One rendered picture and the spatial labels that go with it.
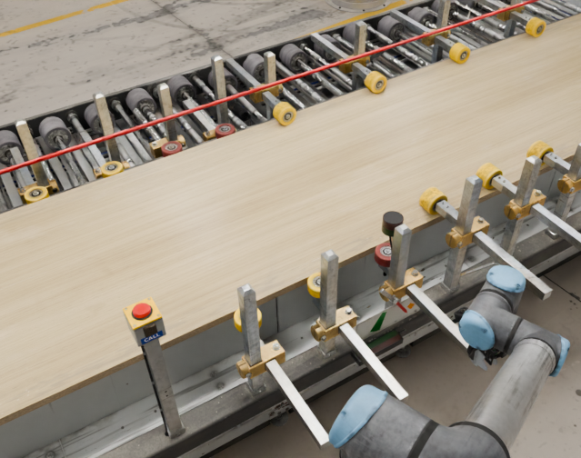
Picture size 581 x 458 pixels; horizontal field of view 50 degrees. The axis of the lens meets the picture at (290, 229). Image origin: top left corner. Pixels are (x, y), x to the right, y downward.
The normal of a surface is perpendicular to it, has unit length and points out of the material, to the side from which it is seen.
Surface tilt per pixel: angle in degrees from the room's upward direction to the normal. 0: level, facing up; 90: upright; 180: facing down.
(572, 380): 0
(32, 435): 90
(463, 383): 0
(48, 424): 90
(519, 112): 0
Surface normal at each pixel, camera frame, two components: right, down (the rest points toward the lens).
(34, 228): -0.02, -0.73
